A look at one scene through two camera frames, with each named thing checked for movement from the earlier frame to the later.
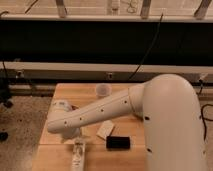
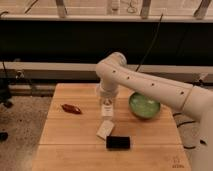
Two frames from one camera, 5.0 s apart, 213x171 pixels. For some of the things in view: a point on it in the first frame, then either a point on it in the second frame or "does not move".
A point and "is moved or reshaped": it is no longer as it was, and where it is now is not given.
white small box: (105, 129) does not move
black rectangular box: (118, 142) does not move
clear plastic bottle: (78, 155) is moved or reshaped
